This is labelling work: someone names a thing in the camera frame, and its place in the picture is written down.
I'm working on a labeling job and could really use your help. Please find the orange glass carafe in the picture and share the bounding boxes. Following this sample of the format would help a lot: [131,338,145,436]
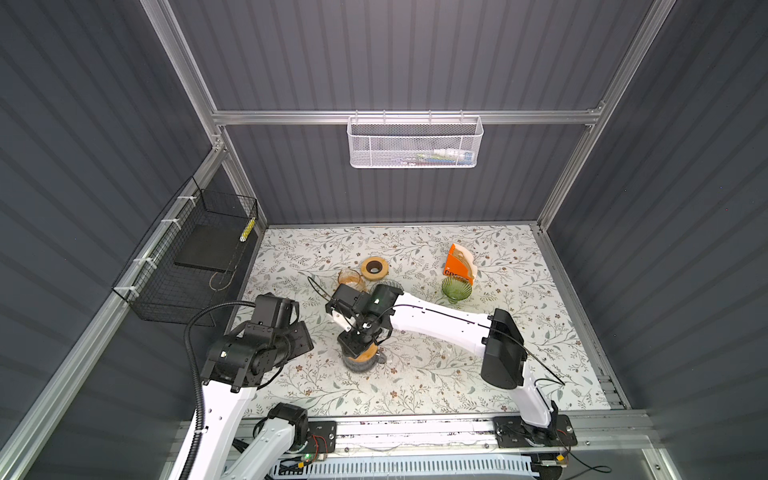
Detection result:
[337,268,368,292]

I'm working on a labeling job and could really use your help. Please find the bamboo ring holder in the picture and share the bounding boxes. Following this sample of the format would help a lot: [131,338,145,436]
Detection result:
[360,256,389,281]
[342,344,379,365]

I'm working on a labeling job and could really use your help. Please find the green glass dripper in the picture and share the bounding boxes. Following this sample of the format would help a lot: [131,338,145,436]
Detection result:
[441,276,473,303]

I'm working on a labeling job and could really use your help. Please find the grey glass carafe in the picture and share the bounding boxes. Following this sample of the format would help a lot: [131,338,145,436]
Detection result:
[341,345,387,373]

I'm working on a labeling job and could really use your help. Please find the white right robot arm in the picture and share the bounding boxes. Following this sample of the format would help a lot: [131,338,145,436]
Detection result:
[325,284,558,435]

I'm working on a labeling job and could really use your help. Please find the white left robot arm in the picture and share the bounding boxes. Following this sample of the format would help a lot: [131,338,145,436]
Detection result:
[169,293,314,479]

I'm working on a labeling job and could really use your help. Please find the grey glass dripper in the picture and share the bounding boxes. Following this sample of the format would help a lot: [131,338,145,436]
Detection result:
[379,279,404,290]

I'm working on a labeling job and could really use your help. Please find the orange coffee filter pack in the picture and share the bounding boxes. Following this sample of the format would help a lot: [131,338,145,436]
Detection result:
[443,243,478,285]

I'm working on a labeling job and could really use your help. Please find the black flat pad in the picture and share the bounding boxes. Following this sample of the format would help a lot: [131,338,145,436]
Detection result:
[174,225,245,273]

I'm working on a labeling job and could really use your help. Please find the yellow marker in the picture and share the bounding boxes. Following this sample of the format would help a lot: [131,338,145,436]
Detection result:
[239,217,257,243]

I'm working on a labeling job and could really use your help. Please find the items in white basket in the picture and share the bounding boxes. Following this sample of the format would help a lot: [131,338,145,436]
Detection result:
[401,148,476,167]

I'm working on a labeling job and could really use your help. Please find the black wire basket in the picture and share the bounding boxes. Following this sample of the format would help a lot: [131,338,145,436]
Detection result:
[113,180,259,324]

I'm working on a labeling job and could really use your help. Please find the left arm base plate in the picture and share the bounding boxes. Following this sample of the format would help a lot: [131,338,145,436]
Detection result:
[286,420,338,456]

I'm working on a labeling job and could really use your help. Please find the white slotted cable duct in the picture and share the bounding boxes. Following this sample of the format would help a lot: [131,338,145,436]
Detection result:
[267,454,540,479]

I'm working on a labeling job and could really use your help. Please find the white wire basket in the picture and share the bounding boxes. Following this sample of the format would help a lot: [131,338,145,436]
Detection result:
[346,114,484,169]

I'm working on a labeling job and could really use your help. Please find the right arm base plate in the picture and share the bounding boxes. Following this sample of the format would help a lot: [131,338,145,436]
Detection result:
[492,414,578,448]

